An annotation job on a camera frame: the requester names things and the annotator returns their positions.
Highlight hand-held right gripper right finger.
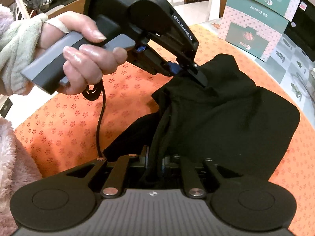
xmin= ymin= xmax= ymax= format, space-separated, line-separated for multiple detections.
xmin=161 ymin=155 xmax=237 ymax=198

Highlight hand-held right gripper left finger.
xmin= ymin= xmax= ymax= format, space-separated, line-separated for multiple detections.
xmin=66 ymin=146 xmax=150 ymax=197

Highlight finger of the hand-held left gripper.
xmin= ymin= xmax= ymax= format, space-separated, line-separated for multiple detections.
xmin=150 ymin=10 xmax=209 ymax=88

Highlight black sweater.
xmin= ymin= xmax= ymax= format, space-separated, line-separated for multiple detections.
xmin=103 ymin=53 xmax=301 ymax=185

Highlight person's left forearm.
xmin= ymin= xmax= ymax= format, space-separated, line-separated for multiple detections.
xmin=0 ymin=5 xmax=49 ymax=97

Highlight person's left hand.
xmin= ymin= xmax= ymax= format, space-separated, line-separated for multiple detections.
xmin=37 ymin=11 xmax=129 ymax=95

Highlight orange floral mat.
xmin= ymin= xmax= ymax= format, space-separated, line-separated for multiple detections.
xmin=13 ymin=24 xmax=315 ymax=236

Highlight eyeglasses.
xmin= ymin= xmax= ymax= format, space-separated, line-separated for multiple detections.
xmin=290 ymin=72 xmax=311 ymax=92

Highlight person's pink fluffy robe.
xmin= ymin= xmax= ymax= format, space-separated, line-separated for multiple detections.
xmin=0 ymin=117 xmax=43 ymax=236

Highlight black pink water dispenser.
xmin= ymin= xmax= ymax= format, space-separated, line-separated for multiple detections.
xmin=283 ymin=0 xmax=315 ymax=62

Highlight black cable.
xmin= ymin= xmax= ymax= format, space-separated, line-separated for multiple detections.
xmin=82 ymin=81 xmax=107 ymax=159

